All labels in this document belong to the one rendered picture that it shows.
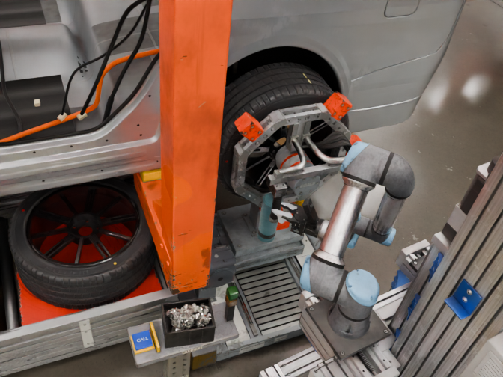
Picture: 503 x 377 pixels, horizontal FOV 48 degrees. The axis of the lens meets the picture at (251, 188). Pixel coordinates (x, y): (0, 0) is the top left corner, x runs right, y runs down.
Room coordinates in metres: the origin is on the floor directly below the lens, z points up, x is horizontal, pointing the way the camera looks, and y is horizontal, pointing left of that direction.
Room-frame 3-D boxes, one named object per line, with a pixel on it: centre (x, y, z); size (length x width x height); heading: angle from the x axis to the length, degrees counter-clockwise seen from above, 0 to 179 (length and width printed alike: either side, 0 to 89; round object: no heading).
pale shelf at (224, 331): (1.19, 0.19, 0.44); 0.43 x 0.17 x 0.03; 118
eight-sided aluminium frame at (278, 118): (1.89, -0.15, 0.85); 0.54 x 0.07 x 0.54; 118
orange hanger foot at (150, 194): (1.71, 0.38, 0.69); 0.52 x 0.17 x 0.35; 28
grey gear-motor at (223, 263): (1.75, 0.18, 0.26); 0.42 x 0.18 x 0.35; 28
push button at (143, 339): (1.11, 0.34, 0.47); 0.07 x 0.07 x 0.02; 28
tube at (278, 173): (1.74, -0.12, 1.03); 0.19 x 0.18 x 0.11; 28
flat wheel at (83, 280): (1.64, 0.74, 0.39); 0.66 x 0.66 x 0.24
